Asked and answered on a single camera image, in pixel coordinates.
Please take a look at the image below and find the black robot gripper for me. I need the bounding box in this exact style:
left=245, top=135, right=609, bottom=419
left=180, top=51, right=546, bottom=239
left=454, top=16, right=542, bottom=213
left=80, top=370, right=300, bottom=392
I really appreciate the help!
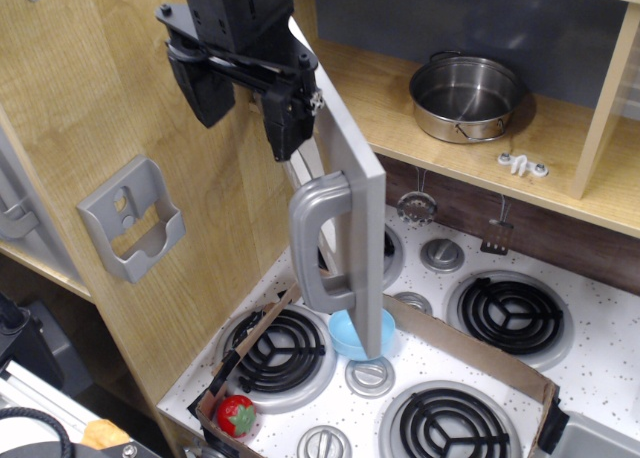
left=155, top=0, right=324, bottom=162

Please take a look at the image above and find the grey toy microwave door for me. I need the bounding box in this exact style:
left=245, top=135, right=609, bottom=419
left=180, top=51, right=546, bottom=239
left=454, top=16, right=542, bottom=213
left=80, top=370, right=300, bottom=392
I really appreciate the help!
left=279, top=20, right=387, bottom=362

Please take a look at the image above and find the hanging toy skimmer spoon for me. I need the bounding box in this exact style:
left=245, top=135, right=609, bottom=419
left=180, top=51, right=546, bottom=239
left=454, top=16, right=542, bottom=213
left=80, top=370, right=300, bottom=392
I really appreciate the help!
left=396, top=167, right=438, bottom=226

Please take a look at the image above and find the back left black burner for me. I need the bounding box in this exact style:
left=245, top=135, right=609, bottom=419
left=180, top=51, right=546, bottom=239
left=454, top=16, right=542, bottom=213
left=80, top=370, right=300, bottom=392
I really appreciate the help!
left=384, top=228, right=396, bottom=258

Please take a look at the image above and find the black burner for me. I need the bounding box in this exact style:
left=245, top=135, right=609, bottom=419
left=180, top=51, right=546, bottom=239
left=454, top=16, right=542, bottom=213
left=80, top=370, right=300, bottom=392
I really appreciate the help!
left=379, top=387, right=514, bottom=457
left=455, top=277, right=565, bottom=357
left=232, top=305, right=326, bottom=395
left=384, top=228, right=396, bottom=258

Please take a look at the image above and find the stainless steel pot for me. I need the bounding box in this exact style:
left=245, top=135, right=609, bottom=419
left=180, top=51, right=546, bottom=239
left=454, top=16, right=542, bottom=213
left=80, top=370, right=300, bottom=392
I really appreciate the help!
left=409, top=52, right=527, bottom=144

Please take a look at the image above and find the grey back stove knob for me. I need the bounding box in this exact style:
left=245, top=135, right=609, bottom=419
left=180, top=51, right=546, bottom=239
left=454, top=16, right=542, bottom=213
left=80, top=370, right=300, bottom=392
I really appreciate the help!
left=420, top=238, right=465, bottom=273

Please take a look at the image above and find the light blue plastic bowl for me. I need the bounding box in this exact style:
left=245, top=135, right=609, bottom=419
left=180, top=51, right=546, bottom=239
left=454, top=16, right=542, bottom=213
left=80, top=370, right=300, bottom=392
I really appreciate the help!
left=328, top=310, right=396, bottom=361

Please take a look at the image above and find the front left black burner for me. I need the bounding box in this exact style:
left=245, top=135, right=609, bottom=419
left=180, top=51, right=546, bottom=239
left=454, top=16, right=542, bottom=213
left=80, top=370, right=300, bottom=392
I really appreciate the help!
left=232, top=305, right=326, bottom=395

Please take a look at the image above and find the grey middle stove knob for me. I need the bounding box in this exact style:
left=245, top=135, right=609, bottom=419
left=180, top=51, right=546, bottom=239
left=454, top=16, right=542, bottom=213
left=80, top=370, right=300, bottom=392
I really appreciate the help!
left=394, top=291, right=433, bottom=315

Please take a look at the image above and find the brown cardboard barrier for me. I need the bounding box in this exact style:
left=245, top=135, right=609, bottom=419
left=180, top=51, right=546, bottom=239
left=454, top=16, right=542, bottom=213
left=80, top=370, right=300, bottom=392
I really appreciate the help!
left=190, top=283, right=568, bottom=457

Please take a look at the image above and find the white plastic door latch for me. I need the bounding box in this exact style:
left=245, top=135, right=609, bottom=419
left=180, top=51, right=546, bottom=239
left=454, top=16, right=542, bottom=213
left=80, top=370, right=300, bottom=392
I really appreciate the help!
left=497, top=152, right=549, bottom=178

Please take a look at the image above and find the hanging toy spatula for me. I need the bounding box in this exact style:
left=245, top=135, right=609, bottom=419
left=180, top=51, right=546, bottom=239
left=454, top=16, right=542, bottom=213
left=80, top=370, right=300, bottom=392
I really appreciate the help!
left=480, top=195, right=514, bottom=256

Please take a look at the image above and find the grey centre front stove knob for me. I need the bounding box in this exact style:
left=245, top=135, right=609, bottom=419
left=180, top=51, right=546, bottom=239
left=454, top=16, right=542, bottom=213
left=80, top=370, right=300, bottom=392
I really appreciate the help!
left=345, top=357, right=396, bottom=398

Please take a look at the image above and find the red toy strawberry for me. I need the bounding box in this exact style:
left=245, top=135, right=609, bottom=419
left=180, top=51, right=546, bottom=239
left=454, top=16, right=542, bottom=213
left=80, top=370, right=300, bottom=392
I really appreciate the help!
left=216, top=395, right=257, bottom=438

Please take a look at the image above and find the black equipment box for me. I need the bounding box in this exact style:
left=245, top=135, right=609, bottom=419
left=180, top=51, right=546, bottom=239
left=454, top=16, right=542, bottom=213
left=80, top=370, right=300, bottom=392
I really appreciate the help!
left=1, top=294, right=93, bottom=397

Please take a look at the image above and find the back right black burner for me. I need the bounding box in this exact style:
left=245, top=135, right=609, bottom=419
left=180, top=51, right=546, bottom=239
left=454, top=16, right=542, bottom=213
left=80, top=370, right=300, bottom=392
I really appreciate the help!
left=455, top=277, right=565, bottom=357

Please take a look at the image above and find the grey front edge stove knob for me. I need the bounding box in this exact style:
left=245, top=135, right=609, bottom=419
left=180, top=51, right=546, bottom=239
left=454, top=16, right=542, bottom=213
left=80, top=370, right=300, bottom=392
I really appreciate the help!
left=297, top=425, right=353, bottom=458

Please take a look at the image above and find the orange object at bottom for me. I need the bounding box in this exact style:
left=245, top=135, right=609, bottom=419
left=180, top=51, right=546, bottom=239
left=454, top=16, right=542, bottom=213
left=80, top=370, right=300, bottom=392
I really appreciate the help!
left=80, top=419, right=130, bottom=450

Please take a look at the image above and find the front right black burner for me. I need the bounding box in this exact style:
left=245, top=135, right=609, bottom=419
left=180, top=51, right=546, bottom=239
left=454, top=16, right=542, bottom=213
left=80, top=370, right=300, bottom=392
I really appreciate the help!
left=379, top=387, right=514, bottom=457

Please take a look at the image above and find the grey toy sink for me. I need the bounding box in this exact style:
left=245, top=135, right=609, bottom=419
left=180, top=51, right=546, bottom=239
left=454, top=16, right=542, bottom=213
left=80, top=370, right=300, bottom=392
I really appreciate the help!
left=533, top=413, right=639, bottom=458

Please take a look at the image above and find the grey wall phone holder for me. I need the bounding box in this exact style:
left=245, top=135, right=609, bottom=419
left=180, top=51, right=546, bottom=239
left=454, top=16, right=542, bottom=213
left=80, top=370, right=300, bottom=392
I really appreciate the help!
left=77, top=155, right=186, bottom=283

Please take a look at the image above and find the grey fridge door handle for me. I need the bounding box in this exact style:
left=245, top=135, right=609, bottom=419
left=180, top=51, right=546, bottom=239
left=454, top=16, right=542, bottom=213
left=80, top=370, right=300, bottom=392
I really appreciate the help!
left=1, top=129, right=40, bottom=240

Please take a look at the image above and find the black braided cable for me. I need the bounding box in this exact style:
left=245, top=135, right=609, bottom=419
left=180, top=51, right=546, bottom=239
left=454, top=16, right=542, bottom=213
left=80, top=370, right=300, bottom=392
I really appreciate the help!
left=0, top=406, right=84, bottom=458

